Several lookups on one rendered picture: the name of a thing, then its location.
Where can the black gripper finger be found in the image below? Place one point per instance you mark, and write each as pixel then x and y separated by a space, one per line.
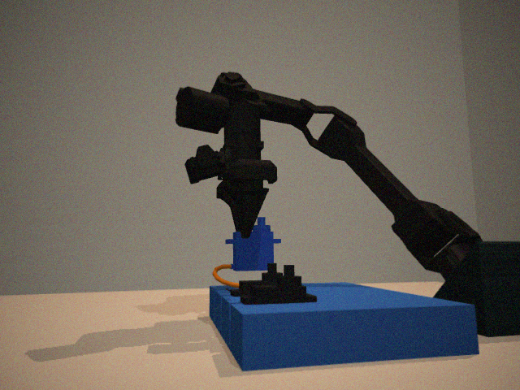
pixel 248 204
pixel 232 205

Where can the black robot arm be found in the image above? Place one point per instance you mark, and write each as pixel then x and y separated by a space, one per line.
pixel 424 227

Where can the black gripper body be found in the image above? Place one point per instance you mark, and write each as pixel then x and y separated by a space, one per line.
pixel 247 170

